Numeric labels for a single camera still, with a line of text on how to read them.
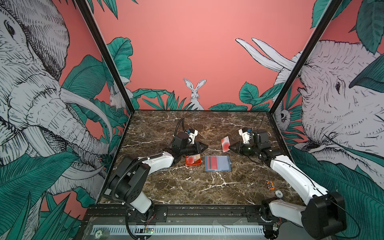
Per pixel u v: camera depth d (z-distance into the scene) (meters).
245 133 0.76
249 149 0.69
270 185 0.82
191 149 0.77
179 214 0.75
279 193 0.81
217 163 0.92
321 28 0.76
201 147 0.81
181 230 0.70
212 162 0.93
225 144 0.84
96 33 0.78
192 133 0.81
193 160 0.90
